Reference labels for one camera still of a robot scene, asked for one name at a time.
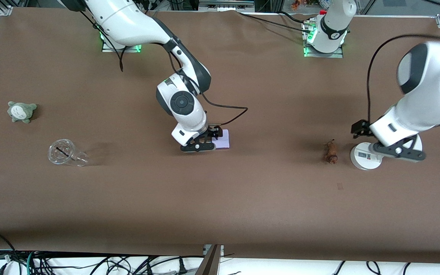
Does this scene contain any white metal bracket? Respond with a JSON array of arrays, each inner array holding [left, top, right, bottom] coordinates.
[[203, 244, 225, 256]]

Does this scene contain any wooden beam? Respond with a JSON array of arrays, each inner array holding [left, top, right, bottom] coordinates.
[[195, 245, 222, 275]]

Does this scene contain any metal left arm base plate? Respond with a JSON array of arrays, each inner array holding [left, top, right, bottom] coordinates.
[[303, 19, 344, 59]]

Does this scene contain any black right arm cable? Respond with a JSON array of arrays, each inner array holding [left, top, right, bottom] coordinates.
[[79, 10, 249, 127]]

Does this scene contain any green floor cable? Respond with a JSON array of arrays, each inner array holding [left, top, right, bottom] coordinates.
[[26, 251, 37, 275]]

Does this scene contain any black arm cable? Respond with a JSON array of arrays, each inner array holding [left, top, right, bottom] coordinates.
[[366, 34, 440, 123], [79, 10, 249, 127]]

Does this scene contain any light purple card box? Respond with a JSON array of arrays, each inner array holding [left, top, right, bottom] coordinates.
[[212, 129, 230, 150]]

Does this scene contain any aluminium rail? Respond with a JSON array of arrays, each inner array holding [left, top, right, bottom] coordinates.
[[198, 0, 256, 12]]

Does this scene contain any black cable on table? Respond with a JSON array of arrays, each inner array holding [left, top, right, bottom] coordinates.
[[237, 10, 313, 36]]

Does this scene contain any grey-green Totoro plush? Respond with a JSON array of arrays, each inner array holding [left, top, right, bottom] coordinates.
[[7, 101, 38, 124]]

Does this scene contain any white round-base desk lamp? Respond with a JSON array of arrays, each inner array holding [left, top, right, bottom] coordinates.
[[350, 134, 423, 171]]

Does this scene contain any brown lion statue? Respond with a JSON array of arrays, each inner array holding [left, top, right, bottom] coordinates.
[[323, 139, 339, 166]]

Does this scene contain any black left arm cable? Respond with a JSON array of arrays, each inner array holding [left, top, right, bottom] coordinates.
[[366, 34, 440, 123]]

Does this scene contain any clear plastic cup with lid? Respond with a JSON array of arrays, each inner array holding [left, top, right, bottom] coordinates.
[[47, 139, 89, 167]]

